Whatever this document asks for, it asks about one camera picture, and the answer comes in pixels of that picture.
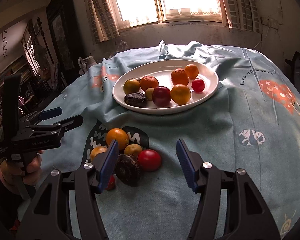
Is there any person's left hand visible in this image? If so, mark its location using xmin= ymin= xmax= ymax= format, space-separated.
xmin=0 ymin=150 xmax=42 ymax=186

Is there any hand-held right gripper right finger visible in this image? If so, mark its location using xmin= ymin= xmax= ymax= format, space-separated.
xmin=176 ymin=138 xmax=282 ymax=240

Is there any white oval plate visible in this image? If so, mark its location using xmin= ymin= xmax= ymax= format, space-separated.
xmin=112 ymin=59 xmax=219 ymax=116

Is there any dark framed wall panel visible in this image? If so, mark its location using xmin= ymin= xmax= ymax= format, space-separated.
xmin=46 ymin=0 xmax=78 ymax=70

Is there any person's left forearm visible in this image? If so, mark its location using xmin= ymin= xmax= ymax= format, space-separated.
xmin=0 ymin=172 xmax=28 ymax=233

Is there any light blue printed tablecloth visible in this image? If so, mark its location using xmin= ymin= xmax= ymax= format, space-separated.
xmin=15 ymin=41 xmax=300 ymax=240

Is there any bright window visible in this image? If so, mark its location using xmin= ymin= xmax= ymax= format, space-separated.
xmin=110 ymin=0 xmax=223 ymax=28

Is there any dark red plum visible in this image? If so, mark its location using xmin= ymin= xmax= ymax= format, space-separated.
xmin=152 ymin=86 xmax=172 ymax=107

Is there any pile of clothes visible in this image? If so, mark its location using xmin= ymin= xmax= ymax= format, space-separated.
xmin=285 ymin=51 xmax=300 ymax=88

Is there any red cherry tomato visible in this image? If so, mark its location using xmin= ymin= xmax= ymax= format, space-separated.
xmin=105 ymin=175 xmax=116 ymax=190
xmin=138 ymin=149 xmax=162 ymax=172
xmin=191 ymin=78 xmax=205 ymax=92

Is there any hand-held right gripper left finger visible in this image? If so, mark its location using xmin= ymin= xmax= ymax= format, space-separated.
xmin=16 ymin=139 xmax=120 ymax=240

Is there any white wall socket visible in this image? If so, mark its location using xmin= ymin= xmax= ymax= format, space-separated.
xmin=261 ymin=17 xmax=278 ymax=28

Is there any checked curtain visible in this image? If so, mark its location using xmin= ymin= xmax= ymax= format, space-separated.
xmin=215 ymin=0 xmax=263 ymax=33
xmin=84 ymin=0 xmax=120 ymax=44

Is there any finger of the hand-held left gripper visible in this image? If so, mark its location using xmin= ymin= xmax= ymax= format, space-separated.
xmin=25 ymin=115 xmax=84 ymax=138
xmin=20 ymin=107 xmax=63 ymax=127

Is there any orange tangerine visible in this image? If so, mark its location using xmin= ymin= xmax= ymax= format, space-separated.
xmin=106 ymin=128 xmax=129 ymax=150
xmin=185 ymin=64 xmax=199 ymax=79
xmin=140 ymin=75 xmax=159 ymax=92
xmin=170 ymin=84 xmax=192 ymax=105
xmin=171 ymin=68 xmax=190 ymax=86
xmin=90 ymin=146 xmax=108 ymax=162

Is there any standing electric fan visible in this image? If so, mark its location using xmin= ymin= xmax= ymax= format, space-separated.
xmin=34 ymin=45 xmax=49 ymax=73

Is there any white pitcher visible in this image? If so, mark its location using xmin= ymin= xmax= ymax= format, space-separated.
xmin=79 ymin=56 xmax=98 ymax=74

